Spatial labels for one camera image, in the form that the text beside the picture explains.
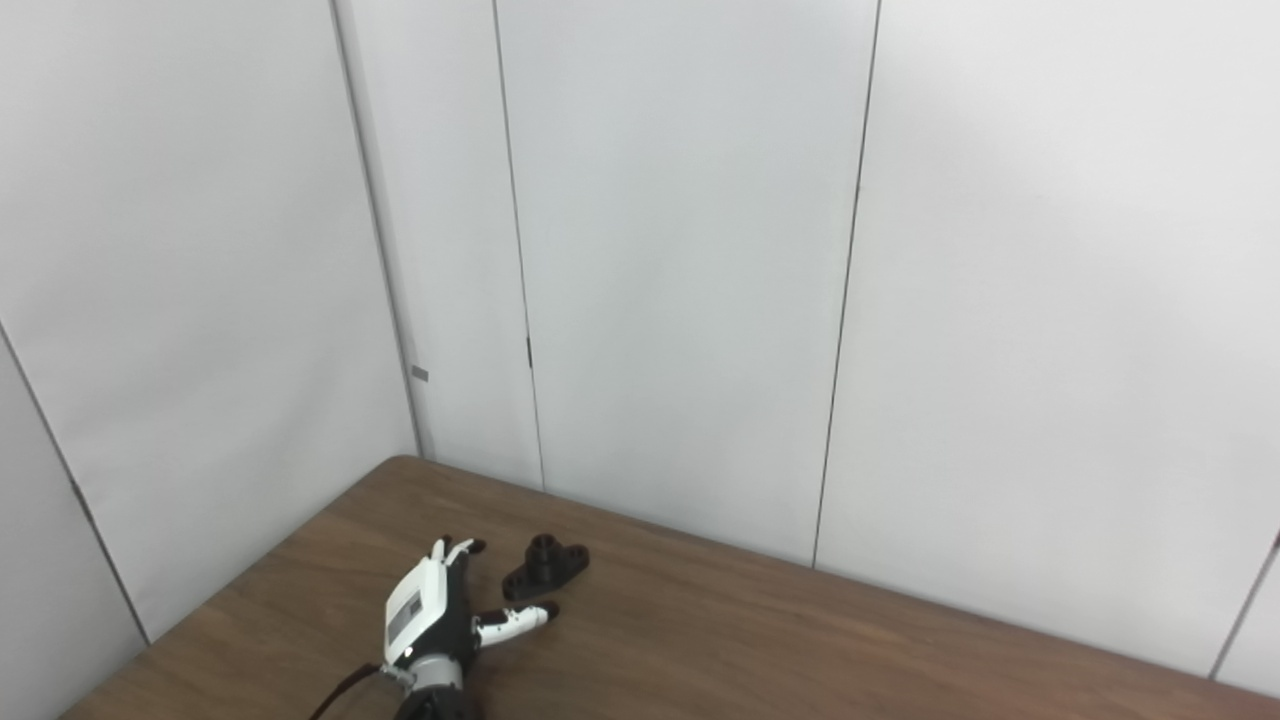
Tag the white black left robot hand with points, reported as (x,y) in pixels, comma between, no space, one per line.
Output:
(425,600)

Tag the black flanged holder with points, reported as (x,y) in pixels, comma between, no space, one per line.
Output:
(545,572)

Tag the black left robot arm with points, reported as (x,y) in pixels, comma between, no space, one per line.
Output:
(435,700)

